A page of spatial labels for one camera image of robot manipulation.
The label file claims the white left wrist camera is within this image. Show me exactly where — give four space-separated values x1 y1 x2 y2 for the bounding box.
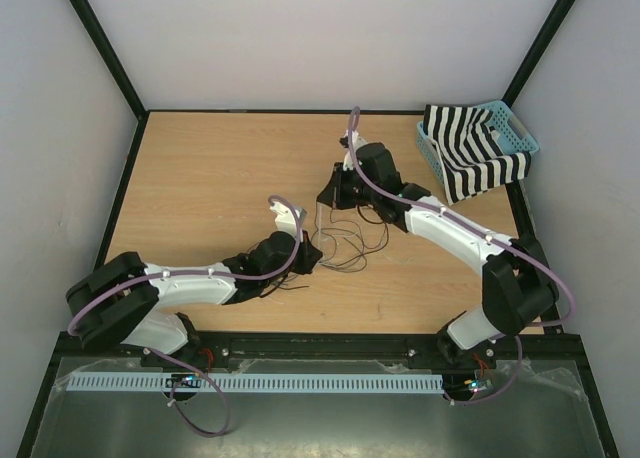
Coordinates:
270 200 307 240

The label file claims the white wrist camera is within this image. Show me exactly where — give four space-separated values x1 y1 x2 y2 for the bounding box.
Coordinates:
270 200 307 240
340 131 368 171

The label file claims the black wire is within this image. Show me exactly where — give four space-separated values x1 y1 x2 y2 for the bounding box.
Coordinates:
264 205 391 294

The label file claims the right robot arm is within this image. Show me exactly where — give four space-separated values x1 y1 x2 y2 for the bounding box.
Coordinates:
317 143 559 367

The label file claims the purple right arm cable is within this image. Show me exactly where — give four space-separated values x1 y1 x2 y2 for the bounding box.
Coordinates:
346 106 574 407

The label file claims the light blue perforated basket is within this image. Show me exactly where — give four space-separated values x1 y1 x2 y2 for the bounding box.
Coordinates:
415 100 540 186

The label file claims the black cage frame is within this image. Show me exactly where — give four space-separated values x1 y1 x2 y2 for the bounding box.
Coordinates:
0 0 640 458

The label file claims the black white striped cloth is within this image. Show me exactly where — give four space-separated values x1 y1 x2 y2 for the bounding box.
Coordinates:
422 105 534 204

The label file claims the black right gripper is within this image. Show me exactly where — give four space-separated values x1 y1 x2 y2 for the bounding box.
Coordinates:
319 161 380 209

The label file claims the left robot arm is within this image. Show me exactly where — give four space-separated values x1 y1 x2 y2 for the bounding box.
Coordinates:
66 231 322 366

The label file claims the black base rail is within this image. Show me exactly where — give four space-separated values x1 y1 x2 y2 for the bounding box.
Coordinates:
139 331 499 372

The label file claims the white wire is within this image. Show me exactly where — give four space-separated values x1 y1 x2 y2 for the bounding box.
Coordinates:
259 227 416 304

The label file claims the light blue slotted cable duct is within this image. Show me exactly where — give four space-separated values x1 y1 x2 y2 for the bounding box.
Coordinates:
63 372 442 395

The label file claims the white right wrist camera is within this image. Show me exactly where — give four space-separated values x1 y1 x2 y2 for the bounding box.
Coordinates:
340 131 368 171

